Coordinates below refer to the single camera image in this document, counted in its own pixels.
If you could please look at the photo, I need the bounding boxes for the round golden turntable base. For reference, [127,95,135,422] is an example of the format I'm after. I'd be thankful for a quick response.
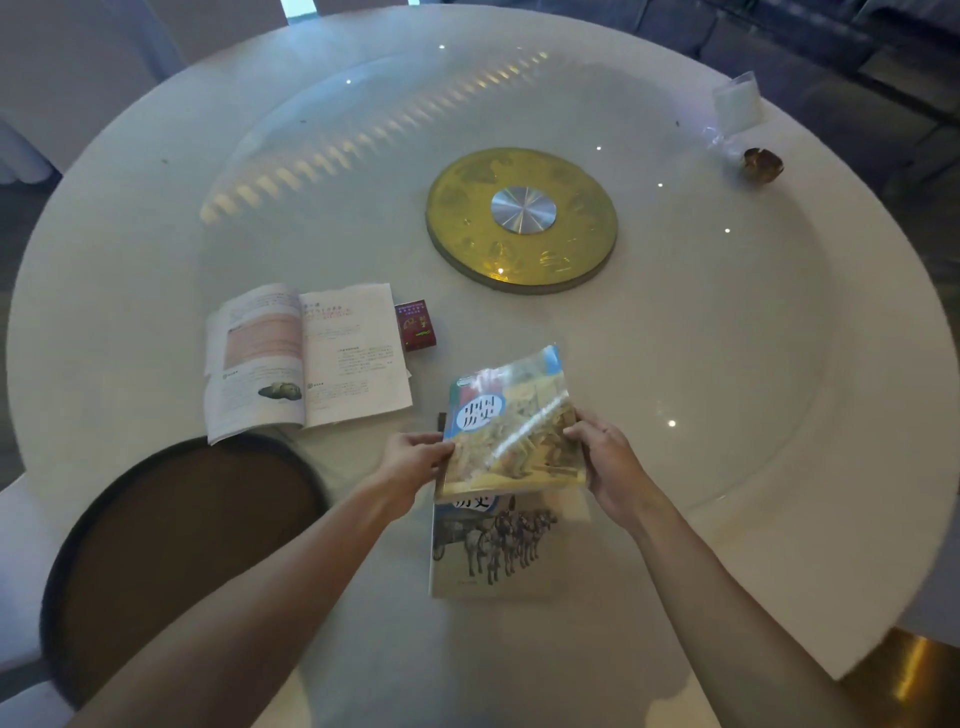
[424,147,620,295]

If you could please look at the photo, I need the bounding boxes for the round dark brown tray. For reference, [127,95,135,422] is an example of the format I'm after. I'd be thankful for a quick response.
[39,433,331,710]

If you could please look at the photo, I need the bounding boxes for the round glass turntable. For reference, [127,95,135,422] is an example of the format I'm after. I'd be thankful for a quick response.
[196,51,834,519]

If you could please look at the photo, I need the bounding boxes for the person's left forearm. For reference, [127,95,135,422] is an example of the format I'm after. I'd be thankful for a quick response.
[67,472,417,728]

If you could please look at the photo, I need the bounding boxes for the textbook with horses cover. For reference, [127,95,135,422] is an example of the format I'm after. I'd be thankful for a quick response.
[429,487,594,600]

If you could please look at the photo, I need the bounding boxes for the person's right forearm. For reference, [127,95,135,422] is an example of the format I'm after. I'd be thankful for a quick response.
[622,487,882,728]

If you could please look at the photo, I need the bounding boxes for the small brown bowl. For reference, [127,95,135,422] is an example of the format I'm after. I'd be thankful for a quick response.
[742,147,786,186]

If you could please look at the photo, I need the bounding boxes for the glossy textbook with painted cover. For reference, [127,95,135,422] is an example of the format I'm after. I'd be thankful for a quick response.
[434,343,588,504]

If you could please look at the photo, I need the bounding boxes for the person's left hand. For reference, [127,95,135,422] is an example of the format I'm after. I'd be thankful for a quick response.
[374,431,456,519]

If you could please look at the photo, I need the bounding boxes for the golden metal stand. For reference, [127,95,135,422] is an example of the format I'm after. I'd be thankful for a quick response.
[840,626,960,728]

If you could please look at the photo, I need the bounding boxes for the small red box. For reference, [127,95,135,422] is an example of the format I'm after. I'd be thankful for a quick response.
[394,299,439,354]

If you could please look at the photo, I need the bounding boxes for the clear plastic bag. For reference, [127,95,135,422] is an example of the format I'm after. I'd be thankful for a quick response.
[701,71,766,162]

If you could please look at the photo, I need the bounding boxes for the open textbook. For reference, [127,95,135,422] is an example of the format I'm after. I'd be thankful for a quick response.
[204,282,415,447]

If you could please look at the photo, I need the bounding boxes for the person's right hand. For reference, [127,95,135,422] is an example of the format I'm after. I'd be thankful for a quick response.
[563,409,659,535]

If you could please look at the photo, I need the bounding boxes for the white covered chair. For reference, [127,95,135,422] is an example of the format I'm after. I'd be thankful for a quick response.
[0,112,57,189]

